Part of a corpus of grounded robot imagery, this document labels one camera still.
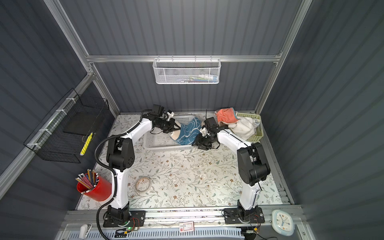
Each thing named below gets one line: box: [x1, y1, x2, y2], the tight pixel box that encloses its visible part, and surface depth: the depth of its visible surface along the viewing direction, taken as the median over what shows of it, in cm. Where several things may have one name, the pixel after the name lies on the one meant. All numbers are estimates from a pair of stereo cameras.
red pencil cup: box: [75, 169, 112, 202], surface depth 75 cm
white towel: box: [228, 116, 261, 140], surface depth 101 cm
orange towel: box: [216, 107, 240, 125], surface depth 105 cm
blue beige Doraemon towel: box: [169, 117, 205, 145], surface depth 96 cm
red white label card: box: [179, 221, 195, 233], surface depth 72 cm
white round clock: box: [271, 209, 295, 236], surface depth 72 cm
